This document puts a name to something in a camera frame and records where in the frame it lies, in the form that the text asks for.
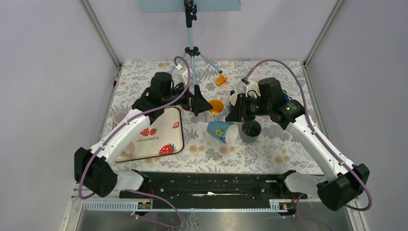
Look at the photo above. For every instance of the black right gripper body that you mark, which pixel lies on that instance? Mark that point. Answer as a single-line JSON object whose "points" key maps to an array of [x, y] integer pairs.
{"points": [[256, 107]]}

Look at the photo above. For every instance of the floral mug orange inside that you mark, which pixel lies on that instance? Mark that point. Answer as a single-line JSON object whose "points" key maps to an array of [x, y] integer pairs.
{"points": [[217, 107]]}

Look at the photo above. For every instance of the grey mug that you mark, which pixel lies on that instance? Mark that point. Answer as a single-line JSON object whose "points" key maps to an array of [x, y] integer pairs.
{"points": [[250, 131]]}

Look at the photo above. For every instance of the blue mug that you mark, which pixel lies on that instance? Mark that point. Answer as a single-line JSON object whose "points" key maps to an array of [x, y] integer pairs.
{"points": [[225, 132]]}

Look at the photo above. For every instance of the purple cup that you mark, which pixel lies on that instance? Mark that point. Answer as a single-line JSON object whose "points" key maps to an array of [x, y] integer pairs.
{"points": [[118, 117]]}

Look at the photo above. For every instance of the yellow mug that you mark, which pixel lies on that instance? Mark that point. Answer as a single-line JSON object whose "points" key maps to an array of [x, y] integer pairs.
{"points": [[252, 89]]}

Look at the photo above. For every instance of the black mug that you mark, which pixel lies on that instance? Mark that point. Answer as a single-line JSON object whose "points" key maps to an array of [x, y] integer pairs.
{"points": [[233, 98]]}

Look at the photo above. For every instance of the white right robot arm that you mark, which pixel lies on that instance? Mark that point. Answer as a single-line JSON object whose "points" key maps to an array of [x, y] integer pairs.
{"points": [[342, 180]]}

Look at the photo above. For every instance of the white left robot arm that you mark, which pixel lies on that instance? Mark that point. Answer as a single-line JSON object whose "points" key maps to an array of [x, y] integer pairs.
{"points": [[93, 166]]}

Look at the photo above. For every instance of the blue toy car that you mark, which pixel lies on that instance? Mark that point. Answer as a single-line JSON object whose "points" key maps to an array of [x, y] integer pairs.
{"points": [[287, 95]]}

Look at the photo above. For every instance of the small orange toy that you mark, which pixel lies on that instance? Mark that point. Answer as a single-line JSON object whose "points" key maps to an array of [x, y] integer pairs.
{"points": [[221, 80]]}

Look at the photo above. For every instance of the floral tablecloth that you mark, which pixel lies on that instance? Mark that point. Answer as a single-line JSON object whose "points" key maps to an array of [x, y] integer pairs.
{"points": [[275, 151]]}

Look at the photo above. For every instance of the strawberry print tray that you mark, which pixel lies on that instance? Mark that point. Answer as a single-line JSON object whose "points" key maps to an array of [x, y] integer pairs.
{"points": [[163, 137]]}

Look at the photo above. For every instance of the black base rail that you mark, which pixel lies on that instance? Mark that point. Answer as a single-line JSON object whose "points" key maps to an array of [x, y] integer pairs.
{"points": [[217, 190]]}

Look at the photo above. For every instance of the blue board on wall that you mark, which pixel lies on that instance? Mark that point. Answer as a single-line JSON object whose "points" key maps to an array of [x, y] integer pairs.
{"points": [[164, 6]]}

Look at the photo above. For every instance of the blue camera tripod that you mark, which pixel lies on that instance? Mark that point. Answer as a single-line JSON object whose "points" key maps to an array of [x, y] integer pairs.
{"points": [[190, 9]]}

